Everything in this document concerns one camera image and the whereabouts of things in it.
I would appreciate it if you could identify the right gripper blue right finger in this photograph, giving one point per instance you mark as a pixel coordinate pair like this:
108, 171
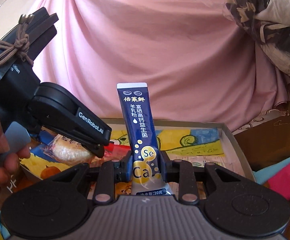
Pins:
165, 166

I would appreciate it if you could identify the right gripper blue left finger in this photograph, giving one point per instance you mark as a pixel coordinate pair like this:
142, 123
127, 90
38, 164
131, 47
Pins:
127, 167

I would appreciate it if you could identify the navy milk powder stick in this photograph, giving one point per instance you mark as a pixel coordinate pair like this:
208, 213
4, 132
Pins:
146, 175

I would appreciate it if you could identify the red dried tofu packet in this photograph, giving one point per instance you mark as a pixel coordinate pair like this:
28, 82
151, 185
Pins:
114, 151

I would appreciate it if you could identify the rice cracker packet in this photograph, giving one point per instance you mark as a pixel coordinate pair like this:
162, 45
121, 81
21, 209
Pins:
68, 151

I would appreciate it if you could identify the small orange mandarin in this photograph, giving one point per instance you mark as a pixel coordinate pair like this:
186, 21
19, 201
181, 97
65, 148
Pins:
49, 171

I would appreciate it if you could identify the gold foil snack packet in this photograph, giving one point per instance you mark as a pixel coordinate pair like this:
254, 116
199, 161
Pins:
122, 188

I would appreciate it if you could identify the white pink snack packet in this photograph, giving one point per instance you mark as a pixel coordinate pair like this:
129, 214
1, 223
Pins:
199, 161

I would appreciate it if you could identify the grey cardboard tray box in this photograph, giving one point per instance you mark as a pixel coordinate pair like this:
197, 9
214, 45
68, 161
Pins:
180, 138

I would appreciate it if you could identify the pink hanging sheet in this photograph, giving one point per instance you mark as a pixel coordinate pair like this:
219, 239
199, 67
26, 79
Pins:
198, 65

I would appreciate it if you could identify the plastic bag of clothes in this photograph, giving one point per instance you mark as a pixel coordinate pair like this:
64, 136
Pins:
268, 22

